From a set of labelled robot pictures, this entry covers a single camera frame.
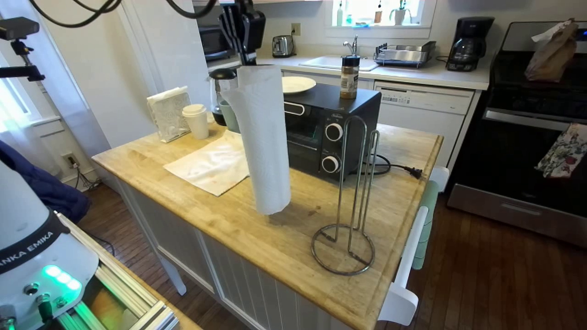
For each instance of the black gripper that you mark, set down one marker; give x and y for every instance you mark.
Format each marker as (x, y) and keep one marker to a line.
(251, 28)

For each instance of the white paper towel roll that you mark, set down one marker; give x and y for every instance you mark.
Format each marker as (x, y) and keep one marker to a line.
(264, 140)

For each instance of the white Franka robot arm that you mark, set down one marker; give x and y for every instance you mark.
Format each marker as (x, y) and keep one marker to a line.
(29, 250)

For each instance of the green hanging towel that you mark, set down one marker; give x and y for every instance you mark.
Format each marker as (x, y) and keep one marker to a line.
(426, 226)

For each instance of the floral dish towel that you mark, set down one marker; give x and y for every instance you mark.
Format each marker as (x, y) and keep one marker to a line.
(565, 153)

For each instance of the silver toaster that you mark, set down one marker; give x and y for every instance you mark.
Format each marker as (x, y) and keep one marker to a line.
(282, 47)

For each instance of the black microwave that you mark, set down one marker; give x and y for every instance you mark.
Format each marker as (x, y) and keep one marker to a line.
(215, 43)

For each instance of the cream plate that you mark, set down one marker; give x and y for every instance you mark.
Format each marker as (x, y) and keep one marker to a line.
(297, 85)

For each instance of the white paper cup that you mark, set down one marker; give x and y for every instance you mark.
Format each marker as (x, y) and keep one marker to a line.
(196, 120)

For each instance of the white napkin pack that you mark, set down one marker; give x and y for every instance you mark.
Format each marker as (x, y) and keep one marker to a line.
(167, 113)

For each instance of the black toaster oven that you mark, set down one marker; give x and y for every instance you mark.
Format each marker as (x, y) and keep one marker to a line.
(317, 131)

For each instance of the glass spice grinder bottle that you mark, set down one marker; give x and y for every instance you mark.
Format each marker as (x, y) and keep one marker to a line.
(349, 76)

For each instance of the chrome sink faucet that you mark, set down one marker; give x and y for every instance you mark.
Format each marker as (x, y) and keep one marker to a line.
(352, 47)

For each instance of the beige cloth placemat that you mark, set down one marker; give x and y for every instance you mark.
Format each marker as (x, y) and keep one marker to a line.
(211, 164)

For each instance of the kitchen sink window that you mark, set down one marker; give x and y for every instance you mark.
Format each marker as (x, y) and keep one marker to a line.
(378, 12)

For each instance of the metal dish rack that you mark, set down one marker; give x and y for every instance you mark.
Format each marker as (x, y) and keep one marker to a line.
(404, 56)

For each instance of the white dishwasher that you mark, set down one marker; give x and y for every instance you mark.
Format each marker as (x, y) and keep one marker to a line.
(422, 113)

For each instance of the wooden top kitchen island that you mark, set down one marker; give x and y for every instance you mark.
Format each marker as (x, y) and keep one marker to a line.
(244, 245)

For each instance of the black coffee maker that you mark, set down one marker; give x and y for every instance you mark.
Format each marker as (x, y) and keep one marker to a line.
(470, 45)

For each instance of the dark blue cloth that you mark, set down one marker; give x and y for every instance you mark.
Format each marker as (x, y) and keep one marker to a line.
(42, 184)

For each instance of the white framed window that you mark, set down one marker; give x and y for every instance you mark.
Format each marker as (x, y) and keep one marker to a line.
(11, 103)

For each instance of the black kitchen stove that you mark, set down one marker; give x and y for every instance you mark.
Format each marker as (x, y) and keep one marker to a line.
(525, 147)

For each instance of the brown paper bag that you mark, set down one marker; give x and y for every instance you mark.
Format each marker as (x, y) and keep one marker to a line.
(552, 56)

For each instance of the white wall outlet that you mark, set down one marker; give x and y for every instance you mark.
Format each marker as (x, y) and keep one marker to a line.
(70, 160)

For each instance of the black camera on tripod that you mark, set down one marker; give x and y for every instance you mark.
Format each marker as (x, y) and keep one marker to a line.
(18, 48)

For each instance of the aluminium profile frame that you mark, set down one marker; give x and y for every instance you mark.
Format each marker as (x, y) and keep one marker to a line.
(121, 294)

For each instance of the white towel rail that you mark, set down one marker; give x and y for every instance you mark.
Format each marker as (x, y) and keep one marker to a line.
(404, 287)

